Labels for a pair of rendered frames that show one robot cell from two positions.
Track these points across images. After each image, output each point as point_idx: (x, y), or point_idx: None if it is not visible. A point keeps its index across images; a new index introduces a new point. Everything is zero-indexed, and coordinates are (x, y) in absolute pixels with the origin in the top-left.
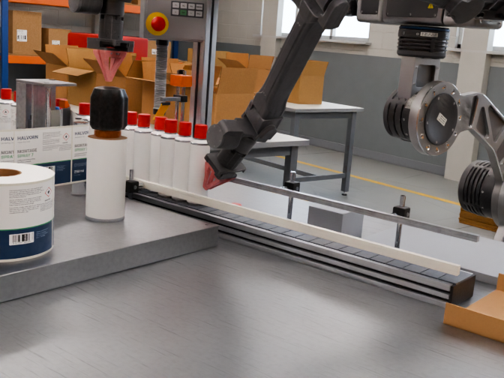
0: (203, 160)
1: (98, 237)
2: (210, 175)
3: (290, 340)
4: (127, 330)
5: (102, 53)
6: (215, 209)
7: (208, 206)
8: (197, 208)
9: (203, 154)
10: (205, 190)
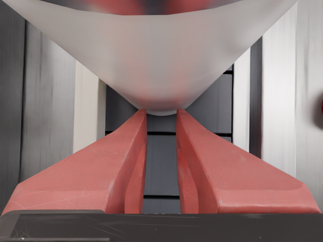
0: (110, 79)
1: None
2: (183, 128)
3: None
4: None
5: None
6: (151, 190)
7: (166, 139)
8: (108, 128)
9: (85, 60)
10: (162, 112)
